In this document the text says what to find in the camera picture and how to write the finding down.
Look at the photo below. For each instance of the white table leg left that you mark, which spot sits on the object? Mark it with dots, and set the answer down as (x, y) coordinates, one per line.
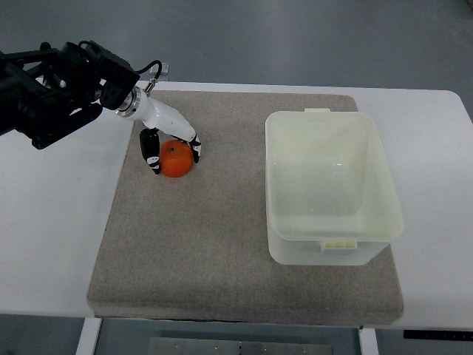
(89, 336)

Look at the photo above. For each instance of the grey felt mat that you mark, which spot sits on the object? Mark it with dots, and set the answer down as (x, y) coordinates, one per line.
(195, 247)

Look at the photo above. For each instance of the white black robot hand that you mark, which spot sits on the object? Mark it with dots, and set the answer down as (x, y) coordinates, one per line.
(159, 117)

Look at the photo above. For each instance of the small clear floor plate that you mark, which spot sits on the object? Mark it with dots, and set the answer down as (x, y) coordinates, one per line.
(160, 72)

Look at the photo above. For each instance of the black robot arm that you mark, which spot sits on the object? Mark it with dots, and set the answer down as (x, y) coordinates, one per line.
(49, 93)

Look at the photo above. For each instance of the translucent white plastic box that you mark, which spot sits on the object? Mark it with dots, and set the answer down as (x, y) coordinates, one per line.
(330, 196)

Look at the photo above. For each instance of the orange fruit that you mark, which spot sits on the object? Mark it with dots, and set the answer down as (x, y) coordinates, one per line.
(176, 158)

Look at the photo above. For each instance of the white table leg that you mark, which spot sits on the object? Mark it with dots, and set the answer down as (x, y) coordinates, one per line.
(89, 336)
(368, 341)

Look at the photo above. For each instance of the black table control panel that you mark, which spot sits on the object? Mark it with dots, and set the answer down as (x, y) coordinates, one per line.
(463, 336)

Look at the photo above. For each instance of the white table leg right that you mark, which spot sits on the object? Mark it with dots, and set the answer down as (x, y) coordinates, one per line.
(368, 341)

